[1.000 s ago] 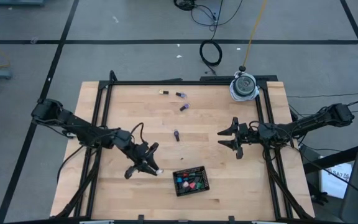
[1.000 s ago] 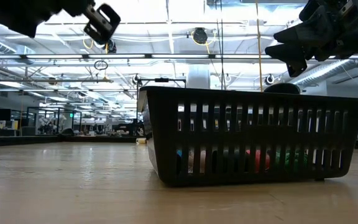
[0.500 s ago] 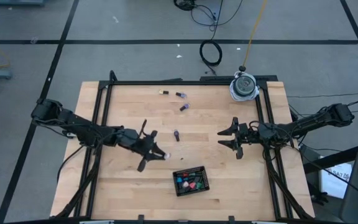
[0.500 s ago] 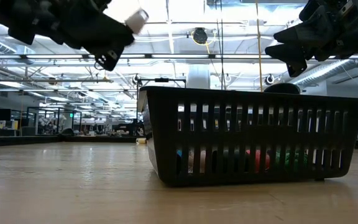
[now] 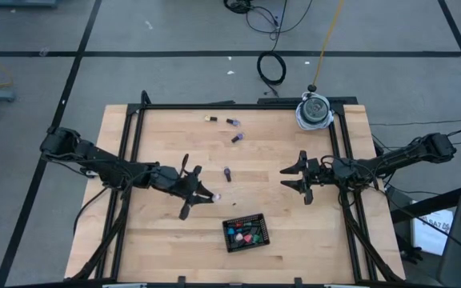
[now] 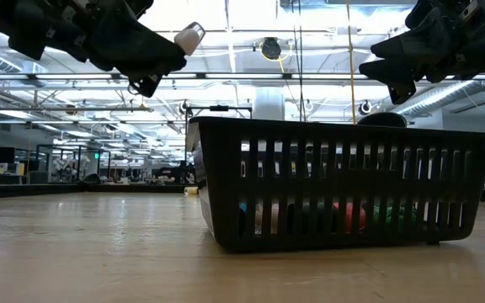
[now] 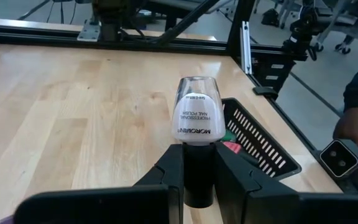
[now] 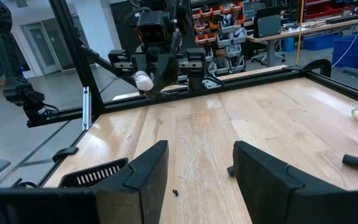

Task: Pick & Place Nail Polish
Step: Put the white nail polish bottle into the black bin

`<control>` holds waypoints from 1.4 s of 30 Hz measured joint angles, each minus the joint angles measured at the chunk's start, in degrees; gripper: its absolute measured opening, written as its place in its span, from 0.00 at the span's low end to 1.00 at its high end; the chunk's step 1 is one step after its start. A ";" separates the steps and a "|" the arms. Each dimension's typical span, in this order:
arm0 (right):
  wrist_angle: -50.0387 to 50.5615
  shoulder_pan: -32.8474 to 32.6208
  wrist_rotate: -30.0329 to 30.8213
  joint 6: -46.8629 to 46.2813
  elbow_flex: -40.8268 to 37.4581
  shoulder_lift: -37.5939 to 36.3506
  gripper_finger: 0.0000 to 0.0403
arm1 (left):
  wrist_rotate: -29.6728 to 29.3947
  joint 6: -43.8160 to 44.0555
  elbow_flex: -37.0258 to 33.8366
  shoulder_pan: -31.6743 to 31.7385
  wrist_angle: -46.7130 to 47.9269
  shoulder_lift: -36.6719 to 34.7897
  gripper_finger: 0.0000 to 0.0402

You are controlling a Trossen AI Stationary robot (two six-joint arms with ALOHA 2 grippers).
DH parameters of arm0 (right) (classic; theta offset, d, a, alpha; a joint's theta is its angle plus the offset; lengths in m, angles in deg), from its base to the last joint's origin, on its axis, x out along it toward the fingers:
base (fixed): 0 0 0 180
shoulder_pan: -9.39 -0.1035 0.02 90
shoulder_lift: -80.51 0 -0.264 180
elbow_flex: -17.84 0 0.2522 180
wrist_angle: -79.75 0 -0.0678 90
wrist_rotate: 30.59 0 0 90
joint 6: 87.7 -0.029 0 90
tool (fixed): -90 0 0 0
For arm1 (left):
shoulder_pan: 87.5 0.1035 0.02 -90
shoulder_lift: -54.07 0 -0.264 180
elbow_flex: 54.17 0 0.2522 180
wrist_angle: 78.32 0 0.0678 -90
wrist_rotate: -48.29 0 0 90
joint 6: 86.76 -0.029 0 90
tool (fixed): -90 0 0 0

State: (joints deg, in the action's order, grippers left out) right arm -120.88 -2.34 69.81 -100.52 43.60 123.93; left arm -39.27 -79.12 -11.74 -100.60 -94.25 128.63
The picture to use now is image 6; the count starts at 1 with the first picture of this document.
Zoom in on black slotted plastic basket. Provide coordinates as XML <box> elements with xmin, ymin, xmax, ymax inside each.
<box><xmin>185</xmin><ymin>116</ymin><xmax>485</xmax><ymax>254</ymax></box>

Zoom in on silver ceiling duct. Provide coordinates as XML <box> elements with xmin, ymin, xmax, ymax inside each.
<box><xmin>393</xmin><ymin>77</ymin><xmax>485</xmax><ymax>121</ymax></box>

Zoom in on grey ceiling pipe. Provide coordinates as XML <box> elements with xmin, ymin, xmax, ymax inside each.
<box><xmin>0</xmin><ymin>105</ymin><xmax>154</xmax><ymax>114</ymax></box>

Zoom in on black hanging cables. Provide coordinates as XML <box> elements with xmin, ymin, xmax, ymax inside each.
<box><xmin>290</xmin><ymin>0</ymin><xmax>306</xmax><ymax>122</ymax></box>

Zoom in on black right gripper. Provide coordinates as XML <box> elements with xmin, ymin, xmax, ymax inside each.
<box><xmin>359</xmin><ymin>0</ymin><xmax>485</xmax><ymax>105</ymax></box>

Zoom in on green nail polish bottle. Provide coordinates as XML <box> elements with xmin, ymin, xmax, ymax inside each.
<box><xmin>372</xmin><ymin>202</ymin><xmax>418</xmax><ymax>232</ymax></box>

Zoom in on yellow hanging cord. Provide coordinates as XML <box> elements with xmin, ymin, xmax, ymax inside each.
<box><xmin>344</xmin><ymin>0</ymin><xmax>357</xmax><ymax>125</ymax></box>

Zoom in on black metal stand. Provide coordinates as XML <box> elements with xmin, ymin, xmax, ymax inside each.
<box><xmin>183</xmin><ymin>104</ymin><xmax>253</xmax><ymax>123</ymax></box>

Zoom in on clear pink nail polish bottle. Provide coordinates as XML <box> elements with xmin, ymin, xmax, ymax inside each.
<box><xmin>253</xmin><ymin>203</ymin><xmax>280</xmax><ymax>236</ymax></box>

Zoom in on pale lavender nail polish bottle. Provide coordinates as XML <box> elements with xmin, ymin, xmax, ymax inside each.
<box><xmin>173</xmin><ymin>21</ymin><xmax>206</xmax><ymax>57</ymax></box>

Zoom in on coral pink nail polish bottle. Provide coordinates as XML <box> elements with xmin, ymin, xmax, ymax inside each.
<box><xmin>333</xmin><ymin>202</ymin><xmax>367</xmax><ymax>234</ymax></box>

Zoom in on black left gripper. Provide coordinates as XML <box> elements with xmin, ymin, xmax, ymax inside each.
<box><xmin>0</xmin><ymin>0</ymin><xmax>188</xmax><ymax>98</ymax></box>

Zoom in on ceiling cable reel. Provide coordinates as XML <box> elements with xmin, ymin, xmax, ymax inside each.
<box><xmin>257</xmin><ymin>36</ymin><xmax>288</xmax><ymax>73</ymax></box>

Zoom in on black framed robot cell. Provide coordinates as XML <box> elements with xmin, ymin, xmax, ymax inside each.
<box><xmin>35</xmin><ymin>144</ymin><xmax>112</xmax><ymax>184</ymax></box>

